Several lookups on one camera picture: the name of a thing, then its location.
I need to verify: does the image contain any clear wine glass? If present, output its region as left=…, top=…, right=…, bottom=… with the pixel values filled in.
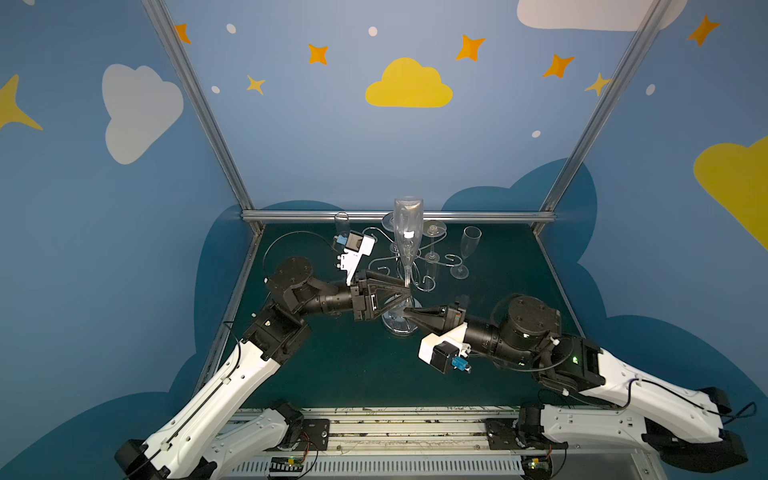
left=381, top=211, right=395, bottom=233
left=423, top=219, right=447, bottom=264
left=393, top=197, right=424, bottom=287
left=450, top=226, right=482, bottom=280
left=334, top=211, right=351, bottom=238

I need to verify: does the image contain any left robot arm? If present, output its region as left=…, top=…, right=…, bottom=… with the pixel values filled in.
left=115, top=257, right=411, bottom=479

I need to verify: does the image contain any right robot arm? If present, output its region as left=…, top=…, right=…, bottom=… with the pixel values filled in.
left=403, top=294, right=748, bottom=473

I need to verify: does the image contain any chrome wine glass rack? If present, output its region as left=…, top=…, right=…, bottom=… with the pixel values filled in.
left=359, top=218, right=472, bottom=337

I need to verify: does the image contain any green circuit board right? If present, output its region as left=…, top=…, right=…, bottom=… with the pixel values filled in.
left=521, top=457, right=553, bottom=480

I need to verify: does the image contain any green circuit board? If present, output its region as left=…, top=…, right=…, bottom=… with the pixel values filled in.
left=521, top=457, right=553, bottom=480
left=268, top=456, right=305, bottom=476

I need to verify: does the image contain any green circuit board left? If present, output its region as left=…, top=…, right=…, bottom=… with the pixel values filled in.
left=268, top=456, right=305, bottom=476

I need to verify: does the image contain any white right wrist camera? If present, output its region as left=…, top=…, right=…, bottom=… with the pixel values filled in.
left=418, top=323, right=471, bottom=374

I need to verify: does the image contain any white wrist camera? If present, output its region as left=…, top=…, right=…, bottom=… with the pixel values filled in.
left=335, top=232, right=376, bottom=286
left=418, top=323, right=471, bottom=374

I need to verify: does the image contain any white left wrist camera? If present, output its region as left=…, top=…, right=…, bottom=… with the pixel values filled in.
left=335, top=232, right=376, bottom=286

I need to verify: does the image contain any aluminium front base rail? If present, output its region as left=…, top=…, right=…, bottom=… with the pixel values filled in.
left=222, top=406, right=666, bottom=479

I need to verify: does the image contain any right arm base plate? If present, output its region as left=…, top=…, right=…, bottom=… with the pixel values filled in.
left=484, top=418, right=569, bottom=452

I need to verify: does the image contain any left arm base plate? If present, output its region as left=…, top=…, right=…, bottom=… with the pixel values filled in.
left=278, top=418, right=331, bottom=451

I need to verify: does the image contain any aluminium back frame rail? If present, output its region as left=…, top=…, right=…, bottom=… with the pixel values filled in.
left=241, top=210, right=556, bottom=224

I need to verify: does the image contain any aluminium right frame post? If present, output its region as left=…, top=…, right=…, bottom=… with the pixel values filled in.
left=532, top=0, right=675, bottom=238

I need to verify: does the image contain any aluminium frame post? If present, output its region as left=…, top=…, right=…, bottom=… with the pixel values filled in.
left=532, top=0, right=675, bottom=238
left=141, top=0, right=254, bottom=212

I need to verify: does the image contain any aluminium left frame post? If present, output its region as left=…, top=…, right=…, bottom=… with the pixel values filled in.
left=141, top=0, right=254, bottom=212

